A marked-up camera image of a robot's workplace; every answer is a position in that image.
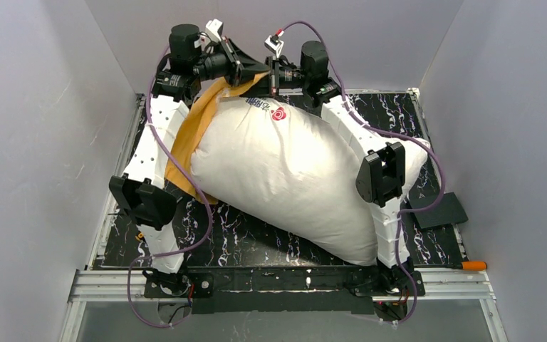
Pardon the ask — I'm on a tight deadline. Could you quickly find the purple cable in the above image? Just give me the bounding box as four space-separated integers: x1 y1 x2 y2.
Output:
276 21 447 326
126 45 214 329

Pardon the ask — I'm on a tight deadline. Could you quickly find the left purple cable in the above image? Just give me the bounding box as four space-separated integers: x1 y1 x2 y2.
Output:
126 45 214 329

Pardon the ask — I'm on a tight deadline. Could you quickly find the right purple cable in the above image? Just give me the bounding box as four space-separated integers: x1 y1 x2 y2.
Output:
276 21 447 326

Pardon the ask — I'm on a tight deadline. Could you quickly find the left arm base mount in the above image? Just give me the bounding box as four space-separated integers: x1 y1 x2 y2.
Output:
142 266 214 299

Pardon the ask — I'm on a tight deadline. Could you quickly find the black plate on table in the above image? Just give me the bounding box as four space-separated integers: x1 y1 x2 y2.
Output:
410 192 469 230

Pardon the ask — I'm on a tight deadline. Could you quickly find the white pillow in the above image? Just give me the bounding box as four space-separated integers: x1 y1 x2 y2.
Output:
190 97 431 267

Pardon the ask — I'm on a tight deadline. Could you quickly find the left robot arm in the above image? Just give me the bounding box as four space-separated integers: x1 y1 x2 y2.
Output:
109 19 267 274

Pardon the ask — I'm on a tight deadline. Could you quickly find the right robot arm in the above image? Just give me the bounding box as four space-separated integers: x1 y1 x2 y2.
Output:
264 31 410 269

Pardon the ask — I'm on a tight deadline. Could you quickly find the aluminium frame rail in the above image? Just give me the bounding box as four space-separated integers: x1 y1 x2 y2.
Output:
58 93 146 341

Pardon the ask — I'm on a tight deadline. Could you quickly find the orange handled tool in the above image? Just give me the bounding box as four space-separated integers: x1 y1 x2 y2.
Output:
419 261 487 271

